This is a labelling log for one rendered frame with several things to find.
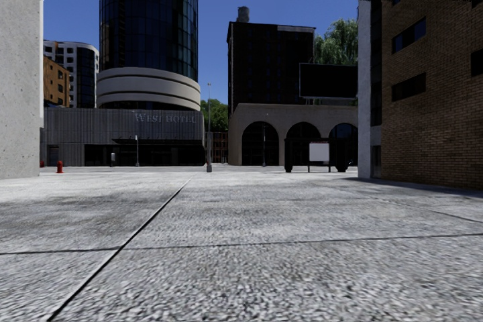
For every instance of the red brick building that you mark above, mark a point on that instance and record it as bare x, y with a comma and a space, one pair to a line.
220, 147

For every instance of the grey pole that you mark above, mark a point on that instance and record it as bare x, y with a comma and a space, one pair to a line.
264, 149

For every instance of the grey street lamp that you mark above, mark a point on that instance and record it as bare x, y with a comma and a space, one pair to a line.
209, 137

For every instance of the trees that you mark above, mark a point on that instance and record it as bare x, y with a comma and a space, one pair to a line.
216, 114

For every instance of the black bus shelter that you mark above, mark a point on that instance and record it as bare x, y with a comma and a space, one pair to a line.
319, 152

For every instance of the dark brick building with arches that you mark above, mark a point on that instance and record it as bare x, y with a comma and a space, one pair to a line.
265, 80

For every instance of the glass tower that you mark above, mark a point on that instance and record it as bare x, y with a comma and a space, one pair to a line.
145, 80

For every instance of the tree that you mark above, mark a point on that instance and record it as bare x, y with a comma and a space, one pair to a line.
338, 44

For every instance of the red fire hydrant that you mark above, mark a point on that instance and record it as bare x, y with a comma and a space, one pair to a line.
59, 166

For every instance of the white curved building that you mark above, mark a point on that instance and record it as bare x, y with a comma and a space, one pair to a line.
82, 68

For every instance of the orange brick building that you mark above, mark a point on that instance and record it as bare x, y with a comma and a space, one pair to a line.
55, 82

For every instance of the brown brick building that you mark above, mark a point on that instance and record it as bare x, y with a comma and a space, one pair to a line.
438, 100

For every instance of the pale concrete building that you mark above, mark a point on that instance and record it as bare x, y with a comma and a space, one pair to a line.
12, 88

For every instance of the sign on a post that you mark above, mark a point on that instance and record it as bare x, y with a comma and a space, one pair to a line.
137, 151

